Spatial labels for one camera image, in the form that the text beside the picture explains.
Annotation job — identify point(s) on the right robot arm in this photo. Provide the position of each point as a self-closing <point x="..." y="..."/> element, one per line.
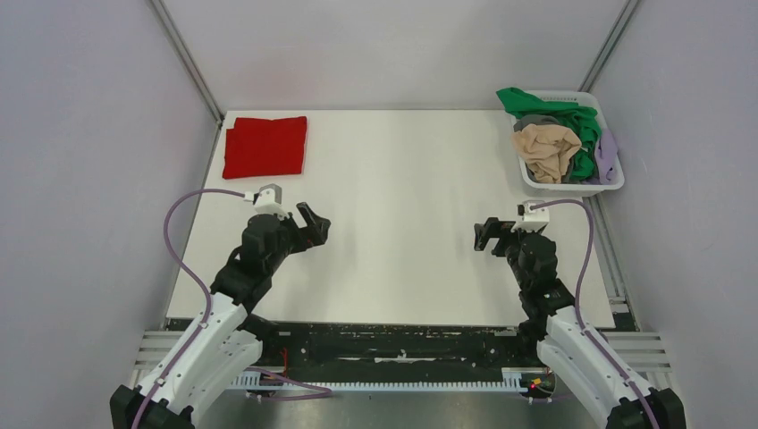
<point x="612" y="393"/>

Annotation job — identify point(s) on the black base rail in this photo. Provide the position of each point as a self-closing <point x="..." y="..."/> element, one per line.
<point x="392" y="353"/>

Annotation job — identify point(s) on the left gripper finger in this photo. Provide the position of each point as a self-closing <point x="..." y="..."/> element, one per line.
<point x="318" y="231"/>
<point x="312" y="220"/>

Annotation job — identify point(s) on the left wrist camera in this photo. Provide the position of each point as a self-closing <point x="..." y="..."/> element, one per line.
<point x="267" y="201"/>

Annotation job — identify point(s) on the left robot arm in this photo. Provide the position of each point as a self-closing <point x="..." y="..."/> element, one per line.
<point x="226" y="337"/>

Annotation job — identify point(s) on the beige t shirt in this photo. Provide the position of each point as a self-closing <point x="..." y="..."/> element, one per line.
<point x="546" y="151"/>

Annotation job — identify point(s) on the lilac t shirt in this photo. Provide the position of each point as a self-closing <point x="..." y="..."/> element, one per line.
<point x="605" y="154"/>

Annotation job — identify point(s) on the folded red t shirt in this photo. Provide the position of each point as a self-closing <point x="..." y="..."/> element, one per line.
<point x="257" y="147"/>

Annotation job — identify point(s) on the white cable comb strip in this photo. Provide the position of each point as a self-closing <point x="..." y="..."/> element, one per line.
<point x="510" y="381"/>

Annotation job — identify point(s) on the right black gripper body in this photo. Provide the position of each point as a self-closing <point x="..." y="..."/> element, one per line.
<point x="509" y="240"/>

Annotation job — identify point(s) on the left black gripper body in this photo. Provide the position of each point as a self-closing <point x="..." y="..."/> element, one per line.
<point x="294" y="239"/>

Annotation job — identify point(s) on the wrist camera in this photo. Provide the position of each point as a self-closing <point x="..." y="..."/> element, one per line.
<point x="530" y="218"/>
<point x="267" y="201"/>

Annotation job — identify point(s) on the green t shirt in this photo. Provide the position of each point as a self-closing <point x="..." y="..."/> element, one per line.
<point x="578" y="118"/>

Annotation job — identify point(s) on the grey t shirt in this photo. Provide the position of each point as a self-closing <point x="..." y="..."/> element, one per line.
<point x="536" y="121"/>

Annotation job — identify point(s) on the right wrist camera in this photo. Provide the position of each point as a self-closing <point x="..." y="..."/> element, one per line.
<point x="530" y="218"/>

